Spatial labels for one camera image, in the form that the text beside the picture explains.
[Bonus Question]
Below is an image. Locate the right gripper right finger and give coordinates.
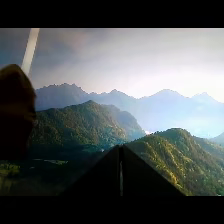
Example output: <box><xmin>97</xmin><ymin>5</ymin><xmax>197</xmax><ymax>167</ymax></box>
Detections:
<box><xmin>122</xmin><ymin>145</ymin><xmax>186</xmax><ymax>197</ymax></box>

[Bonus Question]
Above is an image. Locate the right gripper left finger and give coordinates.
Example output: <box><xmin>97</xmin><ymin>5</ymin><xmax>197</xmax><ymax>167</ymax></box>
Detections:
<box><xmin>62</xmin><ymin>145</ymin><xmax>121</xmax><ymax>197</ymax></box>

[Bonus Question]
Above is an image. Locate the brown garment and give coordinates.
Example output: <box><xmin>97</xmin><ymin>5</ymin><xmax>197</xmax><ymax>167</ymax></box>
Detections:
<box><xmin>0</xmin><ymin>63</ymin><xmax>38</xmax><ymax>162</ymax></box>

